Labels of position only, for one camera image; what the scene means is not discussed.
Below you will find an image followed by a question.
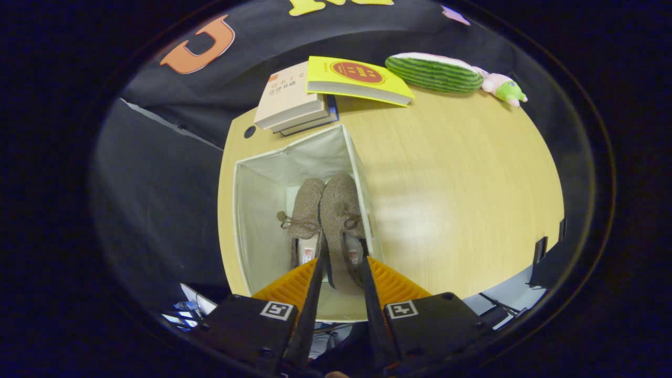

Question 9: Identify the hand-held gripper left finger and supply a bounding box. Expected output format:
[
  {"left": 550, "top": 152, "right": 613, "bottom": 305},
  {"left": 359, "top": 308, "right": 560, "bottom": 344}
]
[{"left": 190, "top": 257, "right": 325, "bottom": 376}]

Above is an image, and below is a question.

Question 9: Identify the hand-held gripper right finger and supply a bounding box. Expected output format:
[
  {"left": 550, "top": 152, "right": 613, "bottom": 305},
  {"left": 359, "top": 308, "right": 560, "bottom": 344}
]
[{"left": 359, "top": 256, "right": 495, "bottom": 376}]

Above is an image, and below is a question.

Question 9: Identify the beige fabric storage box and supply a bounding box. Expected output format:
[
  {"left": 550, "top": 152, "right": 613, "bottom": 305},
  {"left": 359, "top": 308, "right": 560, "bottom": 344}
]
[{"left": 233, "top": 124, "right": 384, "bottom": 322}]

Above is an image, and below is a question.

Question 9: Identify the brown fuzzy shoe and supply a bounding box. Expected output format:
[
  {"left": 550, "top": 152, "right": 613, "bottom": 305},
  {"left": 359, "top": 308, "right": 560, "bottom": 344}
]
[
  {"left": 277, "top": 177, "right": 327, "bottom": 271},
  {"left": 319, "top": 173, "right": 369, "bottom": 295}
]

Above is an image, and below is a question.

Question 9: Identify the white flat box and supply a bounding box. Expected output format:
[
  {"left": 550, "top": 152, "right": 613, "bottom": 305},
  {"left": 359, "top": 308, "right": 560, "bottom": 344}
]
[{"left": 180, "top": 283, "right": 217, "bottom": 316}]

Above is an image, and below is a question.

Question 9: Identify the blue printed carton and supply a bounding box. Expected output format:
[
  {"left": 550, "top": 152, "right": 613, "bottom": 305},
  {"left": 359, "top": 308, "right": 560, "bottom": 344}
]
[{"left": 162, "top": 300, "right": 201, "bottom": 332}]

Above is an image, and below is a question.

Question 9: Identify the thin beige book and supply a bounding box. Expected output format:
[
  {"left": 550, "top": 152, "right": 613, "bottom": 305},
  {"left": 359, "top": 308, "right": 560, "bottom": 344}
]
[{"left": 270, "top": 107, "right": 332, "bottom": 133}]

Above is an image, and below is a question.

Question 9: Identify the thick beige paperback book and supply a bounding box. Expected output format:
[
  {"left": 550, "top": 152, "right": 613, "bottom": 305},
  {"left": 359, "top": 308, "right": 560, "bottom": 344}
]
[{"left": 254, "top": 61, "right": 326, "bottom": 130}]

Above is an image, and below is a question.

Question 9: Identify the blue cover book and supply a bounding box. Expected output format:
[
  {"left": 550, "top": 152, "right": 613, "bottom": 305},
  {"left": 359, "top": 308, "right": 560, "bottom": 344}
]
[{"left": 278, "top": 94, "right": 340, "bottom": 138}]

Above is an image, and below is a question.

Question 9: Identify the pink and green plush toy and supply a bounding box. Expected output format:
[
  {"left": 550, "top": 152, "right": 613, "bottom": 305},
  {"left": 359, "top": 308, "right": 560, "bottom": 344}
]
[{"left": 475, "top": 67, "right": 528, "bottom": 108}]

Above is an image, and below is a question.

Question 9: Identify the watermelon slice plush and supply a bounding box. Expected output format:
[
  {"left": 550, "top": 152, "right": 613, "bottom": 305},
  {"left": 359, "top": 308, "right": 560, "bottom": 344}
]
[{"left": 385, "top": 52, "right": 485, "bottom": 95}]

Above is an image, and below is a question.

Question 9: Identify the yellow book with red circle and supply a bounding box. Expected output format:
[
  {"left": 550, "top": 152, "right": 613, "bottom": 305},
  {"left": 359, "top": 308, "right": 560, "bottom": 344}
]
[{"left": 307, "top": 56, "right": 415, "bottom": 108}]

